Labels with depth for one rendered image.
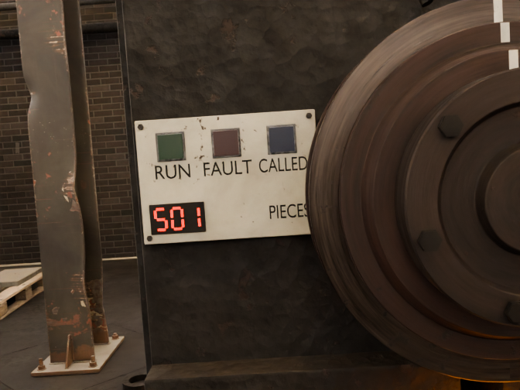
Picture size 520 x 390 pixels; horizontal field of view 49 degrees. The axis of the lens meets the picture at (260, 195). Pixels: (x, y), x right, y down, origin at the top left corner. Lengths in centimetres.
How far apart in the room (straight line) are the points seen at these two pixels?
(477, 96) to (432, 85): 6
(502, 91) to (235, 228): 40
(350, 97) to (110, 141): 641
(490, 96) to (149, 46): 48
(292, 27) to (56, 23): 272
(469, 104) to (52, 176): 300
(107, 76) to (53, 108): 368
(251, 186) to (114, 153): 623
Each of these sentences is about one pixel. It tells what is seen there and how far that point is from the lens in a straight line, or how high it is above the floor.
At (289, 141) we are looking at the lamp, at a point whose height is 120.
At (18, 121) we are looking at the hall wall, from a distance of 742.
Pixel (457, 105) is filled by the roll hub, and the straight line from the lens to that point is 64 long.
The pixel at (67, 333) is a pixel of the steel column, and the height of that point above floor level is 20.
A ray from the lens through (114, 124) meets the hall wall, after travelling 703.
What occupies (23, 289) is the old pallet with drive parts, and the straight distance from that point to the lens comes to 541.
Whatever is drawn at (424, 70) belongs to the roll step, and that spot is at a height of 127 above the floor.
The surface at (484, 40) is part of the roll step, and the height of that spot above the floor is 129.
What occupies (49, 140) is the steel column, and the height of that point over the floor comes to 133.
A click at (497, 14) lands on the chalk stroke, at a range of 75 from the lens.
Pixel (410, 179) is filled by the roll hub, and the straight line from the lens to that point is 62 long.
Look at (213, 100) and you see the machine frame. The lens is 84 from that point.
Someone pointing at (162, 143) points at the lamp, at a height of 121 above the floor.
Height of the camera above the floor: 118
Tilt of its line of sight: 4 degrees down
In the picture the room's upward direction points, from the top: 4 degrees counter-clockwise
